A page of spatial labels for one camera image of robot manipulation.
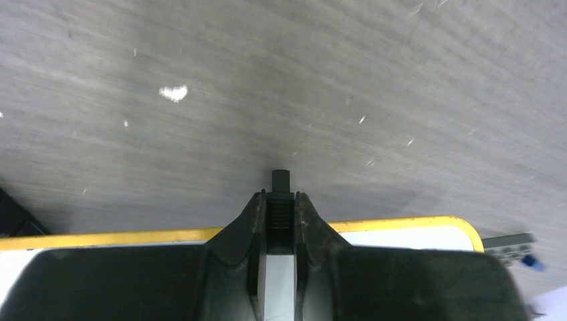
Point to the grey studded baseplate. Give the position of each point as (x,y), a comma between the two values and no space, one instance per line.
(509,249)

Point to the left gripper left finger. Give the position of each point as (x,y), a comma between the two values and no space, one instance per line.
(221,279)

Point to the yellow framed whiteboard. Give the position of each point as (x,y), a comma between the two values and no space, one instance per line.
(440,233)

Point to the blue marker cap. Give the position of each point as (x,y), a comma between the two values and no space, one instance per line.
(534,263)

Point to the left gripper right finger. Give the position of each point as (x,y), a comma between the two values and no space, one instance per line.
(340,281)

